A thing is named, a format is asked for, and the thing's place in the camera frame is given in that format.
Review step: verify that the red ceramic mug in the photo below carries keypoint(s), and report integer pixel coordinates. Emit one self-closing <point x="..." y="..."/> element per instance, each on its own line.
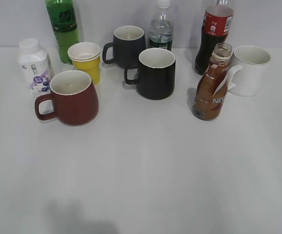
<point x="74" y="98"/>

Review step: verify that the brown coffee drink bottle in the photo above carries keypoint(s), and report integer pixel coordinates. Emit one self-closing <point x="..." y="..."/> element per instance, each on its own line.
<point x="212" y="88"/>

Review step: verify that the yellow paper cup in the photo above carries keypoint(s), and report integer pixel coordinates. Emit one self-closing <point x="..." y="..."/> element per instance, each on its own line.
<point x="85" y="57"/>

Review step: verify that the black ceramic mug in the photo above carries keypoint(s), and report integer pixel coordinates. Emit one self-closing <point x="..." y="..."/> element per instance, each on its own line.
<point x="154" y="75"/>

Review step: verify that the grey ceramic mug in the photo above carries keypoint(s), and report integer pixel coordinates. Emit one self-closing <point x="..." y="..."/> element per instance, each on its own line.
<point x="128" y="42"/>

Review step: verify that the clear water bottle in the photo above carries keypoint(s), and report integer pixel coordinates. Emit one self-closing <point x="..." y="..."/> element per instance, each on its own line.
<point x="161" y="26"/>

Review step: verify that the white ceramic mug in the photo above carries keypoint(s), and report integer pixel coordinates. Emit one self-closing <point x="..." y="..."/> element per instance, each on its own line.
<point x="247" y="70"/>

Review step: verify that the white yogurt bottle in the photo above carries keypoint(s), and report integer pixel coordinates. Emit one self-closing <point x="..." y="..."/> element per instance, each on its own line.
<point x="35" y="64"/>

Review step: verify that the cola bottle red label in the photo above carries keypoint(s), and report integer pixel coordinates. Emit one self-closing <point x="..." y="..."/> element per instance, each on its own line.
<point x="215" y="29"/>

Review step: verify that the green soda bottle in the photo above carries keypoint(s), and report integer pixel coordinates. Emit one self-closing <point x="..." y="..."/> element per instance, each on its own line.
<point x="63" y="21"/>

